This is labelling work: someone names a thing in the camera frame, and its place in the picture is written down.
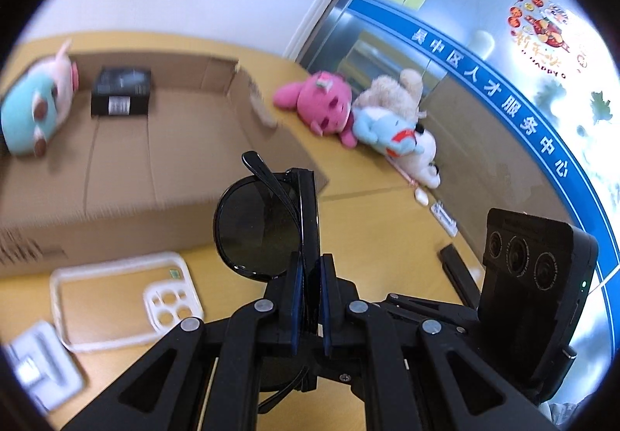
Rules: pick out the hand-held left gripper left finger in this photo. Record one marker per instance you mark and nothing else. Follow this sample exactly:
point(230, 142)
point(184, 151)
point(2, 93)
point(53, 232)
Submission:
point(295, 300)

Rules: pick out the clear phone case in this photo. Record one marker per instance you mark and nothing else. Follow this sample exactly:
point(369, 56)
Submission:
point(169, 300)

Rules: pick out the white dog plush toy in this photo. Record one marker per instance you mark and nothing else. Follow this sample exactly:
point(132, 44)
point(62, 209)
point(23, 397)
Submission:
point(426, 159)

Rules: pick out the blue plush toy red scarf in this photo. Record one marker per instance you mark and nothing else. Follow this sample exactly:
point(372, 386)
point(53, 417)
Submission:
point(378, 126)

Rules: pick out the cream rabbit plush toy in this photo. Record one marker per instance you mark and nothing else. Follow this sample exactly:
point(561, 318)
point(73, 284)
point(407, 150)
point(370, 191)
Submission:
point(387, 94)

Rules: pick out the white earbuds case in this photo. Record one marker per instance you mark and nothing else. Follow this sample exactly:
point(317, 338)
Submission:
point(421, 197)

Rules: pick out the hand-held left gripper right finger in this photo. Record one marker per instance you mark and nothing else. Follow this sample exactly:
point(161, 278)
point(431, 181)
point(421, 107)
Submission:
point(325, 300)

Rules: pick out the black phone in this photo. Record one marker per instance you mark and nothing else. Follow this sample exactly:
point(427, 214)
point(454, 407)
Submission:
point(457, 268)

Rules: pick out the glass partition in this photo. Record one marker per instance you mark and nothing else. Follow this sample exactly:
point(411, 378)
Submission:
point(436, 0)

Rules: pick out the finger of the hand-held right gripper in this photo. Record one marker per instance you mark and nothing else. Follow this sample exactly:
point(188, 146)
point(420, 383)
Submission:
point(436, 307)

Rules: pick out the blue banner strip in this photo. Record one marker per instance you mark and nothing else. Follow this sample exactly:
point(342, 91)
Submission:
point(484, 82)

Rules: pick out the teal and pink plush toy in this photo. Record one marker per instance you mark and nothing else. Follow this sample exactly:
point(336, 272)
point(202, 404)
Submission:
point(29, 111)

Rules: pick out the pink pen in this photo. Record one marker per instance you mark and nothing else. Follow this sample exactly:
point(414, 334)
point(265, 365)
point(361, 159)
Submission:
point(402, 172)

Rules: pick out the pink bear plush toy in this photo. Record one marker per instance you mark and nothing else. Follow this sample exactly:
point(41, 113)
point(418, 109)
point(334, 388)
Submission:
point(319, 101)

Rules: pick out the small black box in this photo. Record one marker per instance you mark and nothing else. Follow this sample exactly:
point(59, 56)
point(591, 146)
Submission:
point(121, 87)

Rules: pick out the cardboard box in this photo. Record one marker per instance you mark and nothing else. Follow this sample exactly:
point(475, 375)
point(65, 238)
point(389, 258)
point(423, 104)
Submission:
point(169, 159)

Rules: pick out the black sunglasses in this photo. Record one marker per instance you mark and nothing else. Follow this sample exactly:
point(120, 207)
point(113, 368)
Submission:
point(261, 227)

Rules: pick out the wooden desktop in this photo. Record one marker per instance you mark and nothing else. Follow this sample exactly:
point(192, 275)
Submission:
point(387, 242)

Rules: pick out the round festive window sticker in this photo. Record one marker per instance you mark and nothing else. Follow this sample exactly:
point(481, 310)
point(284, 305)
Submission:
point(545, 36)

